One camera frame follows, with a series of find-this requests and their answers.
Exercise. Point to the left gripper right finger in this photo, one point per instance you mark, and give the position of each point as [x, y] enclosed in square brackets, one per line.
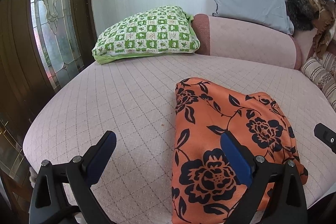
[287, 203]

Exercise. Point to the pink quilted sofa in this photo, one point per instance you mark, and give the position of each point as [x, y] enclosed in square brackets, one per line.
[135, 99]

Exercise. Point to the black furry garment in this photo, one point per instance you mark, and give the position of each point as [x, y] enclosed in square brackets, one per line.
[301, 13]

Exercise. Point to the orange black floral blouse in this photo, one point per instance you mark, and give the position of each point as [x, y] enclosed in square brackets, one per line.
[204, 187]

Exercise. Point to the grey pillow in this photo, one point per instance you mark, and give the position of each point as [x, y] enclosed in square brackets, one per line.
[269, 13]

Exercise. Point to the green white patterned pillow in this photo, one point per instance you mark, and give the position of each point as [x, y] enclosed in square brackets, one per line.
[163, 30]

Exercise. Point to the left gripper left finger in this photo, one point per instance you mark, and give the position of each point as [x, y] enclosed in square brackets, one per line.
[62, 190]

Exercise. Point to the striped floral cushion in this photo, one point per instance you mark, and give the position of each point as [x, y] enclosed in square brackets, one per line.
[321, 71]

